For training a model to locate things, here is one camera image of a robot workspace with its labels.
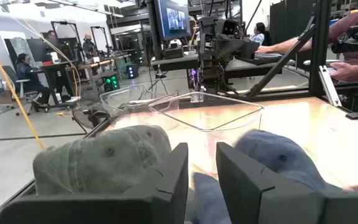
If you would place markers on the clear plastic bin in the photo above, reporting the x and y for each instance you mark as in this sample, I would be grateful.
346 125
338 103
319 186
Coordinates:
126 99
207 115

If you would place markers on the green denim baseball cap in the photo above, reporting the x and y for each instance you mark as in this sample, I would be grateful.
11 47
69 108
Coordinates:
104 161

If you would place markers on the white metal bracket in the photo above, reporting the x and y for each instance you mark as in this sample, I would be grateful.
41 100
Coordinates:
329 85

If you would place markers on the wooden desk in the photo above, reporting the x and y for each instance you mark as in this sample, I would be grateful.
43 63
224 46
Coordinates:
104 62

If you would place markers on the black folding partition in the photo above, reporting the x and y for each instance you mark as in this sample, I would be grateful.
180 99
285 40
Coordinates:
291 18

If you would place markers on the black computer monitor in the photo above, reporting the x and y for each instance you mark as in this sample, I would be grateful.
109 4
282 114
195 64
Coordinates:
172 18

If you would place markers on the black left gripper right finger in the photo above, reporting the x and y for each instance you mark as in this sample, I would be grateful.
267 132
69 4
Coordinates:
247 199

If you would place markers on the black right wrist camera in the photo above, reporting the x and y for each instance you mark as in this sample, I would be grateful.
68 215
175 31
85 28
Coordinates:
232 28

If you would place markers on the black keyboard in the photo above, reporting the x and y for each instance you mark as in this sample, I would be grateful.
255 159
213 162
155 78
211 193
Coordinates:
267 56

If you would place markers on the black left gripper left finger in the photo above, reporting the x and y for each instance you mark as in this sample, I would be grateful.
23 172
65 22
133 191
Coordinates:
166 193

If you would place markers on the person's hand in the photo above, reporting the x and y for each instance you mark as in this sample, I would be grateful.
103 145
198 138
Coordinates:
350 71
264 49

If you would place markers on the black desk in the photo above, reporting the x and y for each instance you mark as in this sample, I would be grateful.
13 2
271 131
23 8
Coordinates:
57 65

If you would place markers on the black control box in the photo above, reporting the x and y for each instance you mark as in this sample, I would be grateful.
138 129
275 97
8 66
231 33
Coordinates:
357 102

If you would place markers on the grey desk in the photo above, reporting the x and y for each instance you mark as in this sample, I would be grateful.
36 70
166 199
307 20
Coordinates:
179 62

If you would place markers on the computer tower with green lights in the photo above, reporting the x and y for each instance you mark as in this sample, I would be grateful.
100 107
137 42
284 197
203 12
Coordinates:
110 82

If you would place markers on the grey office chair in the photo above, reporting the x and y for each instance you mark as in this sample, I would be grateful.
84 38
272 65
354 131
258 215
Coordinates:
9 74

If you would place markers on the computer tower with blue lights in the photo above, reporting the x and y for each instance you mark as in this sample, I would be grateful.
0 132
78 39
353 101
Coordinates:
132 71

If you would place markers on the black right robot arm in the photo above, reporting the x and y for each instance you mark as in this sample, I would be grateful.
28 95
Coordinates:
210 46

